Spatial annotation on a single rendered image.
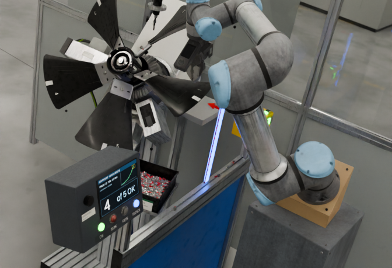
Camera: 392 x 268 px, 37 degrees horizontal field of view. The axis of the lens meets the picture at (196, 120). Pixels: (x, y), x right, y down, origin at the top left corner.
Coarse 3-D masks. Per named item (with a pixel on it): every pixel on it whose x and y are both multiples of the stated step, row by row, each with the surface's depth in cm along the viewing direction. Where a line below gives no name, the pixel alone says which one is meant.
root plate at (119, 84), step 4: (116, 80) 231; (112, 84) 230; (116, 84) 231; (120, 84) 232; (124, 84) 233; (128, 84) 233; (112, 88) 229; (116, 88) 230; (120, 88) 231; (124, 88) 232; (128, 88) 233; (132, 88) 234; (112, 92) 229; (116, 92) 230; (120, 92) 231; (124, 92) 232; (124, 96) 232; (128, 96) 233
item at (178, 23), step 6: (180, 12) 240; (174, 18) 239; (180, 18) 234; (168, 24) 239; (174, 24) 232; (180, 24) 230; (162, 30) 237; (168, 30) 231; (174, 30) 228; (156, 36) 234; (162, 36) 230; (150, 42) 231
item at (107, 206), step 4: (108, 196) 157; (112, 196) 158; (100, 200) 154; (104, 200) 156; (108, 200) 157; (112, 200) 159; (100, 204) 155; (104, 204) 156; (108, 204) 158; (112, 204) 159; (104, 208) 156; (108, 208) 158; (112, 208) 159; (104, 212) 156; (108, 212) 158
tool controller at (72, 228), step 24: (72, 168) 157; (96, 168) 156; (120, 168) 159; (48, 192) 152; (72, 192) 146; (96, 192) 153; (120, 192) 161; (72, 216) 149; (96, 216) 154; (120, 216) 163; (72, 240) 152; (96, 240) 155
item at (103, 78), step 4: (96, 64) 235; (100, 64) 235; (104, 64) 235; (96, 68) 236; (100, 68) 236; (104, 68) 236; (100, 72) 237; (108, 72) 236; (100, 76) 238; (104, 76) 237; (108, 76) 237; (112, 76) 237; (100, 80) 238; (104, 80) 238; (108, 80) 238; (112, 80) 238
